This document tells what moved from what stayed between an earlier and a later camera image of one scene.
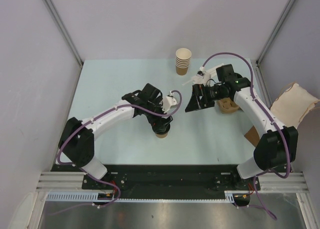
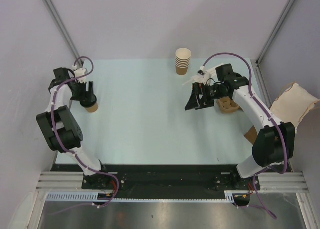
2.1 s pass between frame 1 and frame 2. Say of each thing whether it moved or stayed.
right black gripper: stayed
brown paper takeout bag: stayed
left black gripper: moved
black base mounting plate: stayed
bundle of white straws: stayed
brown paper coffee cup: moved
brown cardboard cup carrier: stayed
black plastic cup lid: moved
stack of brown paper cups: stayed
